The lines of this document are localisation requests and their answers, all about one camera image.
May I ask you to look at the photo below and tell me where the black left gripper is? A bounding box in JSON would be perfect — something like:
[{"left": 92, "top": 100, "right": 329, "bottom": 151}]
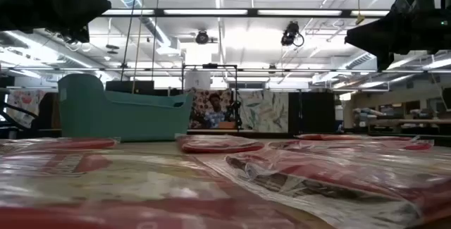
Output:
[{"left": 0, "top": 0, "right": 112, "bottom": 44}]

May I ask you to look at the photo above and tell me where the black box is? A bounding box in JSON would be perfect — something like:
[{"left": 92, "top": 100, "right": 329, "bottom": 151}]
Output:
[{"left": 105, "top": 80, "right": 155, "bottom": 94}]

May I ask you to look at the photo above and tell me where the floral print partition panel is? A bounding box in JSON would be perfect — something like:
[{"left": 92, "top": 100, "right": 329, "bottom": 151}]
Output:
[{"left": 190, "top": 89, "right": 233, "bottom": 130}]

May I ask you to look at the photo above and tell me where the leaf print partition panel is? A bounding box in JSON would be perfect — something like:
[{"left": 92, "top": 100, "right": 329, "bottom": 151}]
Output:
[{"left": 239, "top": 91, "right": 289, "bottom": 133}]

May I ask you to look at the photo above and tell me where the black overhead frame bar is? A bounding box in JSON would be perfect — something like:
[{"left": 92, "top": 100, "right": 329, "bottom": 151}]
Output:
[{"left": 100, "top": 8, "right": 390, "bottom": 18}]

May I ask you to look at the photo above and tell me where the person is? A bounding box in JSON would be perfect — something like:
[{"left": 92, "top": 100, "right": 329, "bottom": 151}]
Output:
[{"left": 202, "top": 93, "right": 227, "bottom": 130}]

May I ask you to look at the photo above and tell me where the black overhead camera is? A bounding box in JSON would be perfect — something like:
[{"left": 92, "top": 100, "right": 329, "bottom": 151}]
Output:
[{"left": 280, "top": 20, "right": 304, "bottom": 48}]

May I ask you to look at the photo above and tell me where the patterned cloth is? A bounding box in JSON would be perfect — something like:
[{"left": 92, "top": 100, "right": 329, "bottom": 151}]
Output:
[{"left": 6, "top": 89, "right": 47, "bottom": 128}]

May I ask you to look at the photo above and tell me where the wooden workbench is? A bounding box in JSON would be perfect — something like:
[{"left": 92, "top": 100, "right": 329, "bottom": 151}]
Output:
[{"left": 352, "top": 105, "right": 451, "bottom": 135}]

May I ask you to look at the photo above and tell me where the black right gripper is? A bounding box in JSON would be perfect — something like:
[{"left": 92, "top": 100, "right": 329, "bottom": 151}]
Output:
[{"left": 344, "top": 0, "right": 451, "bottom": 71}]

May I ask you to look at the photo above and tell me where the black tripod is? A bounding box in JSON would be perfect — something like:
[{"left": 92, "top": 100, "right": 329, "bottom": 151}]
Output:
[{"left": 225, "top": 100, "right": 244, "bottom": 131}]

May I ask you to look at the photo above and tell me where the black hanging cable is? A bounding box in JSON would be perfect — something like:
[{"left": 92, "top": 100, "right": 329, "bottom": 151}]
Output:
[{"left": 121, "top": 0, "right": 141, "bottom": 82}]

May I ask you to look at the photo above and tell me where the yellow hanging cable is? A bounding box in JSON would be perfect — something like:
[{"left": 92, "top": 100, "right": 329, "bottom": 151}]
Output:
[{"left": 354, "top": 0, "right": 366, "bottom": 25}]

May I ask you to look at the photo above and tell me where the teal plastic basket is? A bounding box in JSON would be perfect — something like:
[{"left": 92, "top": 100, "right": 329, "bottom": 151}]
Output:
[{"left": 58, "top": 73, "right": 194, "bottom": 142}]

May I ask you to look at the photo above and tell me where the red Orville Redenbacher popcorn bag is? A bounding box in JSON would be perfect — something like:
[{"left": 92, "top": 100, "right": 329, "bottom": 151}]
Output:
[
  {"left": 0, "top": 147, "right": 318, "bottom": 229},
  {"left": 294, "top": 133, "right": 413, "bottom": 142},
  {"left": 197, "top": 147, "right": 451, "bottom": 229},
  {"left": 267, "top": 139, "right": 435, "bottom": 152},
  {"left": 175, "top": 134, "right": 266, "bottom": 154},
  {"left": 0, "top": 137, "right": 120, "bottom": 152}
]

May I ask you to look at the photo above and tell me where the black round ceiling fixture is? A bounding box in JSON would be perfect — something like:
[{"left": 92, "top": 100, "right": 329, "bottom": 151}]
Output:
[{"left": 195, "top": 30, "right": 210, "bottom": 45}]

